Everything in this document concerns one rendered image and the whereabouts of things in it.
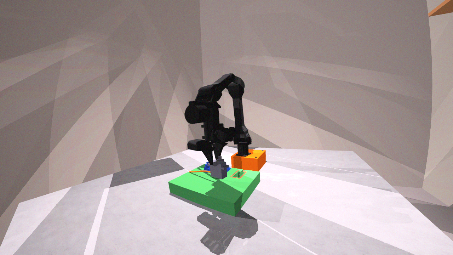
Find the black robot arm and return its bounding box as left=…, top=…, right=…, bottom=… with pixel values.
left=185, top=73, right=252, bottom=157

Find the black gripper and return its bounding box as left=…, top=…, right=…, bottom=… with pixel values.
left=187, top=121, right=228, bottom=165

